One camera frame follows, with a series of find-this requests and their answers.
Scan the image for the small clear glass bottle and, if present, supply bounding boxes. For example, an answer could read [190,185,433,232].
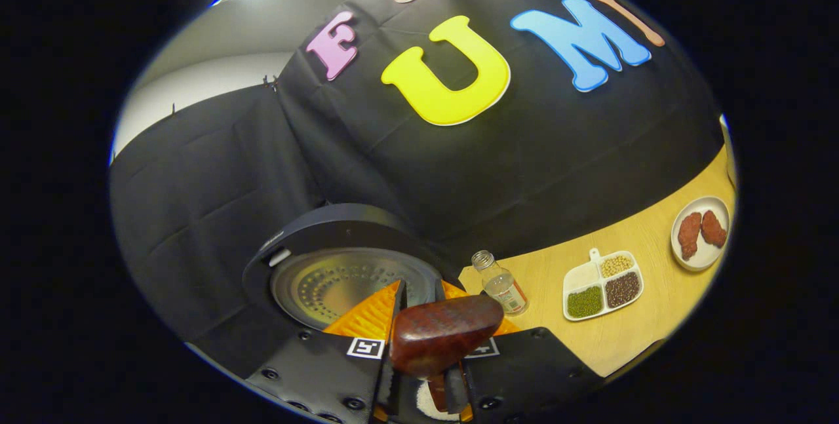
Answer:
[471,250,529,317]

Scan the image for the round white plate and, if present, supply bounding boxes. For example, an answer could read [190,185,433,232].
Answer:
[671,196,731,273]

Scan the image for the white divided bean dish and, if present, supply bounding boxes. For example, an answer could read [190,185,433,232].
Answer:
[562,248,645,322]

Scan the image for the white rice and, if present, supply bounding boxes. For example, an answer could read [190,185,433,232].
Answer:
[416,381,459,422]

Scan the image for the reddish wooden spoon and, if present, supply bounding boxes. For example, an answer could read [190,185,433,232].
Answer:
[389,294,505,413]

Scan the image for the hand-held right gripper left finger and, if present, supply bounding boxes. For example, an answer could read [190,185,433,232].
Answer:
[244,279,408,424]

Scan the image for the black backdrop cloth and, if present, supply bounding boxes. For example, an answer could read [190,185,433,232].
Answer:
[108,0,725,372]

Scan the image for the silver black rice cooker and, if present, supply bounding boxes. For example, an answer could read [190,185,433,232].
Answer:
[241,203,459,346]

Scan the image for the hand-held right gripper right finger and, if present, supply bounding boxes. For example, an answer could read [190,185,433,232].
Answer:
[437,279,605,424]

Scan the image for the reddish meat piece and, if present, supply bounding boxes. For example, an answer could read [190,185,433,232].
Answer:
[677,212,703,261]
[700,210,728,248]

